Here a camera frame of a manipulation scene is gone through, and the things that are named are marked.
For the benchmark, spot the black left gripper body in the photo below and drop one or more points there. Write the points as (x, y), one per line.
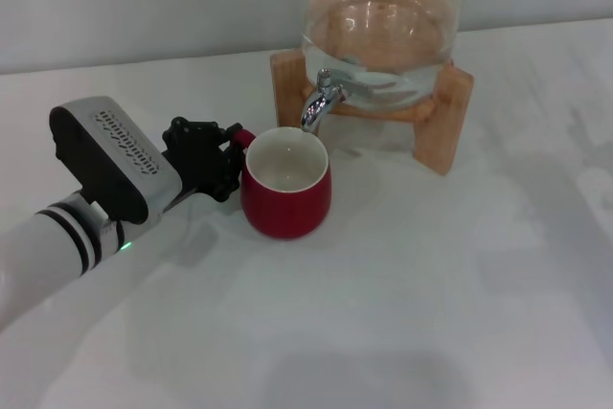
(201, 169)

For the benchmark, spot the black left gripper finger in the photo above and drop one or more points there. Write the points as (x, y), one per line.
(191, 131)
(235, 169)

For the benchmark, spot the red ceramic cup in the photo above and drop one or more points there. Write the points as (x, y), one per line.
(287, 212)

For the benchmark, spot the chrome faucet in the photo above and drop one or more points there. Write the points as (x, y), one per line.
(316, 105)

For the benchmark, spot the wooden dispenser stand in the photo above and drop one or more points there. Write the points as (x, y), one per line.
(289, 93)

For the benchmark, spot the glass water dispenser jar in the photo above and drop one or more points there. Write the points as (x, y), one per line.
(383, 69)

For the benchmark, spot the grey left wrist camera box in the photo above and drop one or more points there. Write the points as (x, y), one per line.
(105, 165)

